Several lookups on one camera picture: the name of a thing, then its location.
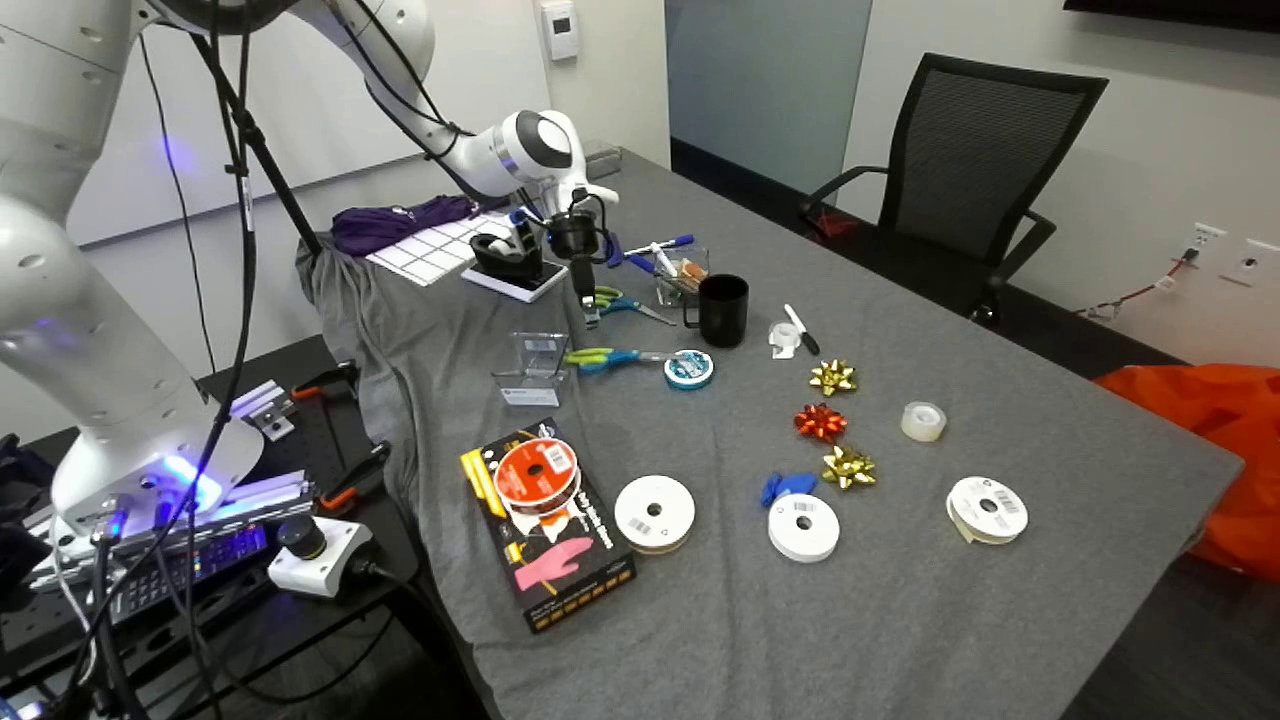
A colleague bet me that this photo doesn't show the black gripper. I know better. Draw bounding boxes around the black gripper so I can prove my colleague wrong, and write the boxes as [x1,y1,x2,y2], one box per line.
[544,197,607,325]

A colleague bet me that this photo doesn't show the blue green scissors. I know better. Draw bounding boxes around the blue green scissors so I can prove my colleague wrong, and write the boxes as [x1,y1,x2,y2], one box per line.
[583,285,683,333]
[559,343,666,382]

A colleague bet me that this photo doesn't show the white black flat tray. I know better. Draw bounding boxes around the white black flat tray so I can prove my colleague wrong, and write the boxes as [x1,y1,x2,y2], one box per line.
[456,255,572,308]

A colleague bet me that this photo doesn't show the black tape dispenser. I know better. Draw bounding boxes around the black tape dispenser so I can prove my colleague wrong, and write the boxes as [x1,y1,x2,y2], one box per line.
[464,225,553,288]

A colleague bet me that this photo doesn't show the silver marker with blue cap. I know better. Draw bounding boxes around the silver marker with blue cap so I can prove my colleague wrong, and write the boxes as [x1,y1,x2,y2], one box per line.
[622,234,701,259]

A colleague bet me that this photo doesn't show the small clear acrylic stand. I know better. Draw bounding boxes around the small clear acrylic stand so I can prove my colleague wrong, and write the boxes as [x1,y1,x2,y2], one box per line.
[488,328,577,413]

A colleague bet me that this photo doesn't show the round teal mint tin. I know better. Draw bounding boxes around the round teal mint tin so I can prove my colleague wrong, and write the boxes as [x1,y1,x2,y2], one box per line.
[659,343,721,395]

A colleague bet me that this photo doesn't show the black mug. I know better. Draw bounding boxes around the black mug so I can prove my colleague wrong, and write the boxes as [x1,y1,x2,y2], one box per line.
[679,273,753,351]

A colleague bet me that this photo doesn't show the small clear plastic piece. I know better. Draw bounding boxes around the small clear plastic piece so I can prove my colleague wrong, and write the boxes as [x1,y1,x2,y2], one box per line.
[762,317,804,364]

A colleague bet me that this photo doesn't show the purple cloth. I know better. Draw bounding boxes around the purple cloth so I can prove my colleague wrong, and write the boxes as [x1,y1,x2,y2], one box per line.
[328,192,484,259]

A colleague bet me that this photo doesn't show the white marker black cap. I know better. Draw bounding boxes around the white marker black cap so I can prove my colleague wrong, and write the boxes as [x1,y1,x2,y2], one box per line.
[780,300,825,360]

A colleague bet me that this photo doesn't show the white ribbon spool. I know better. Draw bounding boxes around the white ribbon spool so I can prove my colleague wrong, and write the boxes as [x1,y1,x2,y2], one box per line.
[762,494,842,570]
[613,471,701,561]
[939,471,1032,551]

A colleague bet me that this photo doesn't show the black ribbon box orange spool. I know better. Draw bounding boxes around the black ribbon box orange spool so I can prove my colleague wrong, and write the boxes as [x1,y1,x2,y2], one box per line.
[456,416,638,637]

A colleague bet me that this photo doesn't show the gold gift bow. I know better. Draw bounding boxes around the gold gift bow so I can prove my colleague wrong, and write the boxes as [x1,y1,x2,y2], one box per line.
[804,356,858,400]
[820,444,880,496]

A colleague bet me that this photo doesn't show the red gift bow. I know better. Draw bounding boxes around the red gift bow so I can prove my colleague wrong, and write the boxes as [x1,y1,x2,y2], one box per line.
[790,400,853,444]

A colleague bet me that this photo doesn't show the blue gift bow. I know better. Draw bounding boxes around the blue gift bow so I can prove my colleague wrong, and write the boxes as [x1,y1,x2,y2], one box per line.
[754,470,825,513]

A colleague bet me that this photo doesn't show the black tripod pole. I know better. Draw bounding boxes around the black tripod pole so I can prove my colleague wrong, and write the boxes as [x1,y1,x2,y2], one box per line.
[185,23,328,255]

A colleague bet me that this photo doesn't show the clear tape roll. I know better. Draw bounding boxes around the clear tape roll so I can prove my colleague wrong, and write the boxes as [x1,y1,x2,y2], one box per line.
[897,395,952,450]

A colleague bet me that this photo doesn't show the white emergency stop box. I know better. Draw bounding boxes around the white emergency stop box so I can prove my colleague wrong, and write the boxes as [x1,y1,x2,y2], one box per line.
[264,513,377,600]

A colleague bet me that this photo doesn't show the black mesh office chair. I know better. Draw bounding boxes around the black mesh office chair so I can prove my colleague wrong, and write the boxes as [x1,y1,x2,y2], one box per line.
[794,53,1111,325]

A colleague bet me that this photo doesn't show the grey table cloth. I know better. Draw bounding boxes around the grey table cloth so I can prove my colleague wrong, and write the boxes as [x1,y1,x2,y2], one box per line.
[291,146,1246,720]

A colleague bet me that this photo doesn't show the black equipment cart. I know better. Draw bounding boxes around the black equipment cart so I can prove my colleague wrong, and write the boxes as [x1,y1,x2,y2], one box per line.
[0,333,456,720]

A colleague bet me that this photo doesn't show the orange bag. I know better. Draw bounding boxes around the orange bag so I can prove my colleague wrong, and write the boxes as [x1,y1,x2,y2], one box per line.
[1090,360,1280,587]

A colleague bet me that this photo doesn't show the white wall thermostat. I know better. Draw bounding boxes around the white wall thermostat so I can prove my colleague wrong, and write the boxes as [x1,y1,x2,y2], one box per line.
[534,0,583,67]

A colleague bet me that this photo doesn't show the white wall outlet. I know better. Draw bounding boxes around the white wall outlet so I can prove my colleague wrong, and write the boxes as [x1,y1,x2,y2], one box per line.
[1188,221,1233,273]

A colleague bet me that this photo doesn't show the black wall television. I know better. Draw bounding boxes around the black wall television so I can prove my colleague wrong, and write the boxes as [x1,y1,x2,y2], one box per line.
[1059,0,1280,38]

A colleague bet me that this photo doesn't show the white wall plate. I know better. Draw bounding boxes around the white wall plate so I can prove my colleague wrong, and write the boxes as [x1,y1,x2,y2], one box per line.
[1220,236,1280,294]

